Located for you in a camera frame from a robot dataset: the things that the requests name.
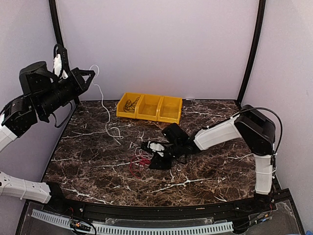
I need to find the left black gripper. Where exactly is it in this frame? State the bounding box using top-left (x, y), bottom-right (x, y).
top-left (36, 66), bottom-right (95, 118)

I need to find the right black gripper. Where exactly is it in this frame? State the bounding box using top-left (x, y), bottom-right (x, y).
top-left (149, 141), bottom-right (183, 170)

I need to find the white wire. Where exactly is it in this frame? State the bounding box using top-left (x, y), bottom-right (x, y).
top-left (89, 64), bottom-right (123, 145)
top-left (132, 146), bottom-right (157, 160)

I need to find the red wire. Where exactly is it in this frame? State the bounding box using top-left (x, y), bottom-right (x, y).
top-left (129, 155), bottom-right (152, 179)

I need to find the black wire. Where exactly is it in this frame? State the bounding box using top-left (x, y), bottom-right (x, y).
top-left (123, 99), bottom-right (137, 113)

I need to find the green wire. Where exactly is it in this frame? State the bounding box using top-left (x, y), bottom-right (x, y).
top-left (127, 96), bottom-right (141, 113)

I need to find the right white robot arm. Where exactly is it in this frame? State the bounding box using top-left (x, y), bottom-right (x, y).
top-left (141, 105), bottom-right (281, 212)

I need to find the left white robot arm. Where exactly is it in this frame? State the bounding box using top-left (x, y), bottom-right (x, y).
top-left (0, 61), bottom-right (95, 213)

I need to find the middle yellow plastic bin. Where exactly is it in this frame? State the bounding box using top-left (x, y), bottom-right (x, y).
top-left (136, 94), bottom-right (161, 121)

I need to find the yellow plastic bin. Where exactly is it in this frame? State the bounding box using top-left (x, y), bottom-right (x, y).
top-left (157, 96), bottom-right (182, 124)
top-left (116, 93), bottom-right (142, 119)
top-left (136, 94), bottom-right (161, 121)

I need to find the right yellow plastic bin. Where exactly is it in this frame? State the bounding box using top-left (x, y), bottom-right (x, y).
top-left (157, 96), bottom-right (182, 124)

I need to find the left yellow plastic bin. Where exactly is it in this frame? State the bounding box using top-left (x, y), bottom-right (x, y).
top-left (116, 93), bottom-right (142, 119)

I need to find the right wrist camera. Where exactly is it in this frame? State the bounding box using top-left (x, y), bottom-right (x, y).
top-left (162, 123), bottom-right (189, 145)

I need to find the left black frame post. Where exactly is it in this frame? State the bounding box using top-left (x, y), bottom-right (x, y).
top-left (48, 0), bottom-right (80, 105)

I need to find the black frame post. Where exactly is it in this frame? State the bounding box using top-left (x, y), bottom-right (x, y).
top-left (236, 0), bottom-right (266, 107)
top-left (48, 0), bottom-right (80, 105)

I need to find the black front rail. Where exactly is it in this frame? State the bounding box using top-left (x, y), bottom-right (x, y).
top-left (48, 198), bottom-right (260, 221)

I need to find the white slotted cable duct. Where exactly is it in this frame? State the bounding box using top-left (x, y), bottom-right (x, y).
top-left (31, 209), bottom-right (234, 235)

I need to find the right black frame post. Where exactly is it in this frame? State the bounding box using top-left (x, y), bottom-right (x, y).
top-left (236, 0), bottom-right (266, 107)

